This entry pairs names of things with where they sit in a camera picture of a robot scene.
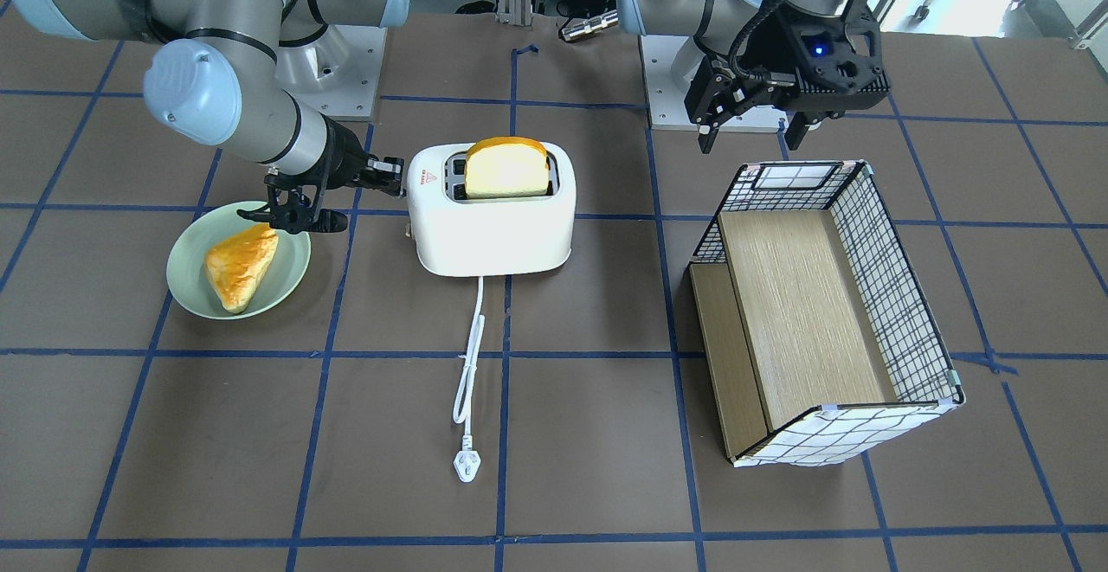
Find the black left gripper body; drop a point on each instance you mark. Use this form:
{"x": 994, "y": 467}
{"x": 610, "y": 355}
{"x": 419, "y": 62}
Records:
{"x": 776, "y": 51}

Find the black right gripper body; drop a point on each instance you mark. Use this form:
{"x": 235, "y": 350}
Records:
{"x": 345, "y": 159}

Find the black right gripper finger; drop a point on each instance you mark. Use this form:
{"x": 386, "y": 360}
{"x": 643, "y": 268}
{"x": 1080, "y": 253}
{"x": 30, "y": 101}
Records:
{"x": 385, "y": 174}
{"x": 328, "y": 223}

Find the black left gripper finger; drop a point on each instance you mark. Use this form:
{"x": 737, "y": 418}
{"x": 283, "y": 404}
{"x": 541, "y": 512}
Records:
{"x": 797, "y": 130}
{"x": 707, "y": 135}

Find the white toaster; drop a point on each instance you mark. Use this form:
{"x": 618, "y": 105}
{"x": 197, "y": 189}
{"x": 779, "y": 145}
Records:
{"x": 456, "y": 236}

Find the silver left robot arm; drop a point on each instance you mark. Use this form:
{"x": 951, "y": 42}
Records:
{"x": 717, "y": 27}

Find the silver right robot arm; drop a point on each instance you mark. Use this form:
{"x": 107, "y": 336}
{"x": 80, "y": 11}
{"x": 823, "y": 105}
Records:
{"x": 214, "y": 79}

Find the triangular golden pastry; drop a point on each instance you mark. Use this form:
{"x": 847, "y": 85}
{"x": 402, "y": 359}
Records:
{"x": 236, "y": 266}

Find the yellow bread slice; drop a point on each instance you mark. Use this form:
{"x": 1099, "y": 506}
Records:
{"x": 502, "y": 167}

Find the light green plate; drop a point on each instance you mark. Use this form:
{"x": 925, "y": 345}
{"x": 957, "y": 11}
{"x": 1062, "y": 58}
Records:
{"x": 185, "y": 268}

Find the silver metal cylinder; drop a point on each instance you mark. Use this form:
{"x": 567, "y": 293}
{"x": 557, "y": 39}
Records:
{"x": 578, "y": 29}

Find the checkered basket with wooden shelf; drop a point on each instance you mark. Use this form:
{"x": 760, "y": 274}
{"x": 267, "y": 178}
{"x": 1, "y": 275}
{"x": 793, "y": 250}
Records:
{"x": 819, "y": 340}

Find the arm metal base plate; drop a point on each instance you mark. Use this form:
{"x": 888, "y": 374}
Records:
{"x": 669, "y": 62}
{"x": 338, "y": 73}

